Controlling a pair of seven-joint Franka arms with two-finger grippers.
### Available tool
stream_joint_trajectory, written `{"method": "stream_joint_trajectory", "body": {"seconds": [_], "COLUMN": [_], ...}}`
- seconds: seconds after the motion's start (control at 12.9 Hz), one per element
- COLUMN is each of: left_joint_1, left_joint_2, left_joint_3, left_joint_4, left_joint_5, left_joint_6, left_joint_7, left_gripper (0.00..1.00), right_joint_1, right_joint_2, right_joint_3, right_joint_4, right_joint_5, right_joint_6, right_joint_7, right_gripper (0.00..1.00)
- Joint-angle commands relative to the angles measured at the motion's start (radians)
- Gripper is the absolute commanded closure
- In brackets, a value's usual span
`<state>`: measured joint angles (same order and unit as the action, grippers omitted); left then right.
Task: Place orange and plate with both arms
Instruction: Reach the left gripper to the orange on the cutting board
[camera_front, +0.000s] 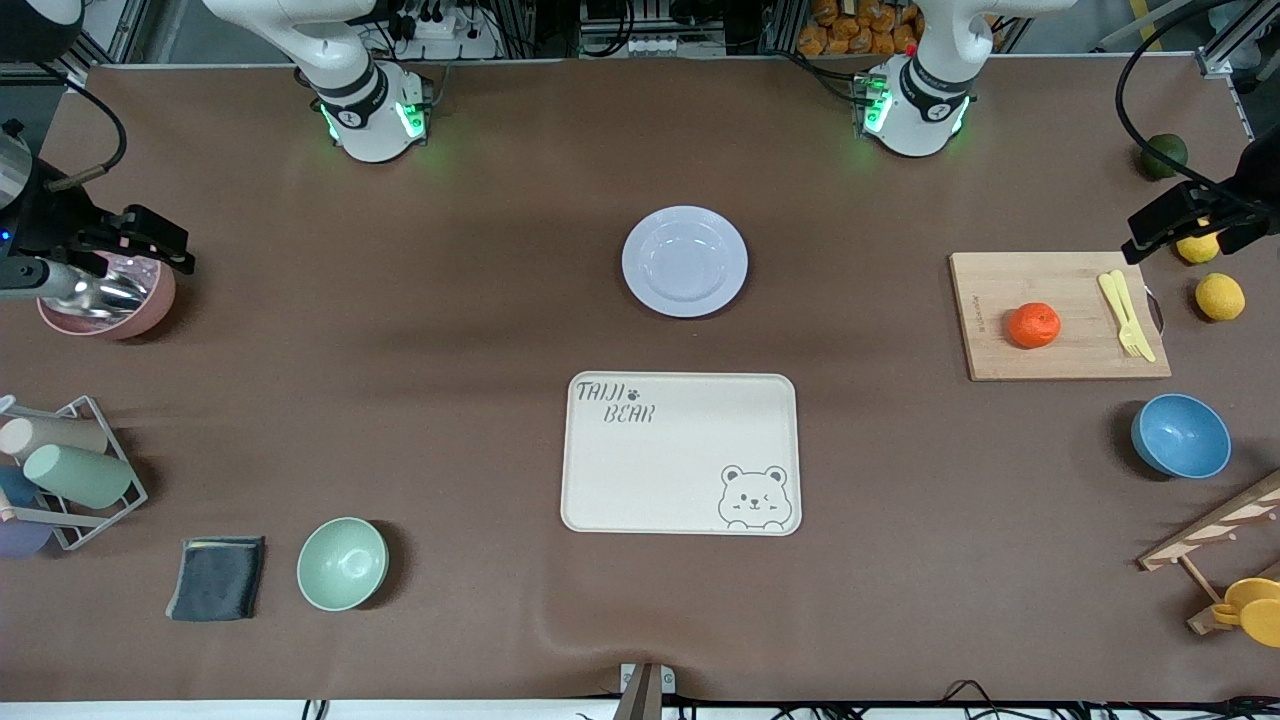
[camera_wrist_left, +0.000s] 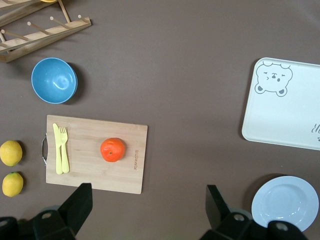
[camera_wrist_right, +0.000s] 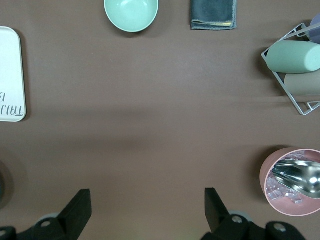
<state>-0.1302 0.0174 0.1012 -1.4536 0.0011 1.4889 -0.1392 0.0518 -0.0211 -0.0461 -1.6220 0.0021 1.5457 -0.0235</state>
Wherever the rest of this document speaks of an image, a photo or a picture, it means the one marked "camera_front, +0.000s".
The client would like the yellow mug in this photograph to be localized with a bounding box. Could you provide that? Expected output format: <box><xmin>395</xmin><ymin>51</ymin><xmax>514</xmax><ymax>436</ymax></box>
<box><xmin>1212</xmin><ymin>577</ymin><xmax>1280</xmax><ymax>649</ymax></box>

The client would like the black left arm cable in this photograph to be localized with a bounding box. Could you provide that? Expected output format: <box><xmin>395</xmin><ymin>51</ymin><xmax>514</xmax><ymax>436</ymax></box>
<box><xmin>1115</xmin><ymin>0</ymin><xmax>1246</xmax><ymax>198</ymax></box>

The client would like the purple cup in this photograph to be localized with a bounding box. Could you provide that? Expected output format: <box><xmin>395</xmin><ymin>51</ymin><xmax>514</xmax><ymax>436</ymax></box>
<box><xmin>0</xmin><ymin>520</ymin><xmax>53</xmax><ymax>559</ymax></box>

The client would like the mint green bowl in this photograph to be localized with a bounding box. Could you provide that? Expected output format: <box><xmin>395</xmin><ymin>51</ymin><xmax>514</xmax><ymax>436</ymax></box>
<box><xmin>296</xmin><ymin>516</ymin><xmax>390</xmax><ymax>612</ymax></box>

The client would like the white power strip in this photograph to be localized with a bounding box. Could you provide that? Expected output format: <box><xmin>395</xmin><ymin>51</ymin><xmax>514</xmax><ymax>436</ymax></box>
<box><xmin>392</xmin><ymin>0</ymin><xmax>503</xmax><ymax>61</ymax></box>

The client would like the dark grey folded cloth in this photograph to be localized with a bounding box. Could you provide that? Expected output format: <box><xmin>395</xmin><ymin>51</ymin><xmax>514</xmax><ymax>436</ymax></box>
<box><xmin>165</xmin><ymin>536</ymin><xmax>267</xmax><ymax>623</ymax></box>

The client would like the pink bowl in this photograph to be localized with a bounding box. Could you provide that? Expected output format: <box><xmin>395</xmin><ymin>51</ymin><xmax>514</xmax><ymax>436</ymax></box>
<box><xmin>37</xmin><ymin>252</ymin><xmax>178</xmax><ymax>341</ymax></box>

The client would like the blue bowl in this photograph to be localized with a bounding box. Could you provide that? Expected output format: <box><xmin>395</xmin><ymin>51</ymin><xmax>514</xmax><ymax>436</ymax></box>
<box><xmin>1131</xmin><ymin>393</ymin><xmax>1233</xmax><ymax>480</ymax></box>

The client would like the yellow plastic fork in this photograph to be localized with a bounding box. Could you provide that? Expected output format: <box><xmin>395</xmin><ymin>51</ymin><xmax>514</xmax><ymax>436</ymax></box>
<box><xmin>1110</xmin><ymin>270</ymin><xmax>1149</xmax><ymax>359</ymax></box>

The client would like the dark green lime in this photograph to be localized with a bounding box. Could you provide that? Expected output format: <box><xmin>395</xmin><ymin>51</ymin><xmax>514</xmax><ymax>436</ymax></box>
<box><xmin>1142</xmin><ymin>133</ymin><xmax>1189</xmax><ymax>181</ymax></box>

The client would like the bamboo cutting board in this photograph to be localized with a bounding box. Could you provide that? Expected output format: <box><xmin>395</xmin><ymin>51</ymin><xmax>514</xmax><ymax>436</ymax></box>
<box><xmin>948</xmin><ymin>250</ymin><xmax>1173</xmax><ymax>383</ymax></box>

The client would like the grey wire cup rack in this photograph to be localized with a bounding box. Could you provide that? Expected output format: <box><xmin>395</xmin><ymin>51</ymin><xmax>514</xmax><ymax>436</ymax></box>
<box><xmin>0</xmin><ymin>395</ymin><xmax>149</xmax><ymax>552</ymax></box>

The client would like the orange fruit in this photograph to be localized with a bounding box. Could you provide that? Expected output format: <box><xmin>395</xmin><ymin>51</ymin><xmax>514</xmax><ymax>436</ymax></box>
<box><xmin>1009</xmin><ymin>302</ymin><xmax>1062</xmax><ymax>350</ymax></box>

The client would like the pale lavender round plate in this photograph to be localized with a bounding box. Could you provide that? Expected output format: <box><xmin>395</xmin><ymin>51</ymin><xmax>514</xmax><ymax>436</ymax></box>
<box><xmin>621</xmin><ymin>205</ymin><xmax>750</xmax><ymax>320</ymax></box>

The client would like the pile of orange bread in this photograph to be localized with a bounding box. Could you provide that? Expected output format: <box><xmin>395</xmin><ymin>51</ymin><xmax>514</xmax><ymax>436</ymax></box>
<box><xmin>797</xmin><ymin>0</ymin><xmax>926</xmax><ymax>57</ymax></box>

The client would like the yellow plastic fork and knife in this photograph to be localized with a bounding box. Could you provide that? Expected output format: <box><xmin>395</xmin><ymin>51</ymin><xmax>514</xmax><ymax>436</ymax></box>
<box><xmin>1098</xmin><ymin>272</ymin><xmax>1157</xmax><ymax>363</ymax></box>

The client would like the wooden mug rack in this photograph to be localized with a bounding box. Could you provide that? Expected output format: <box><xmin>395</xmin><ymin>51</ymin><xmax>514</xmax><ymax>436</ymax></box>
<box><xmin>1138</xmin><ymin>470</ymin><xmax>1280</xmax><ymax>636</ymax></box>

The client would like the metal table clamp bracket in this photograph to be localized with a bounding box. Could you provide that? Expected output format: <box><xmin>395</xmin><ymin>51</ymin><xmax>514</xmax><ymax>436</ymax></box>
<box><xmin>613</xmin><ymin>662</ymin><xmax>677</xmax><ymax>720</ymax></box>

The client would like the shiny metal scoop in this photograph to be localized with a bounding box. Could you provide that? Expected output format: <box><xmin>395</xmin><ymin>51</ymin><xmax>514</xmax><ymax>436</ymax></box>
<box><xmin>40</xmin><ymin>262</ymin><xmax>151</xmax><ymax>321</ymax></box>

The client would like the cream bear print tray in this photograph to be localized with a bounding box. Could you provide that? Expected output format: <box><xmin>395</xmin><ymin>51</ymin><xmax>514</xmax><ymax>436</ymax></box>
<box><xmin>560</xmin><ymin>372</ymin><xmax>803</xmax><ymax>537</ymax></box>

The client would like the beige cup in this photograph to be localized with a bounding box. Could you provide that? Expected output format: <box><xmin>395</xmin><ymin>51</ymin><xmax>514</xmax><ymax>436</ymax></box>
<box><xmin>0</xmin><ymin>415</ymin><xmax>109</xmax><ymax>461</ymax></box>

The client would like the mint green cup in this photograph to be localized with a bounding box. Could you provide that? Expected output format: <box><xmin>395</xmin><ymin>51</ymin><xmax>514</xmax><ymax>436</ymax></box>
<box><xmin>23</xmin><ymin>443</ymin><xmax>135</xmax><ymax>510</ymax></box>

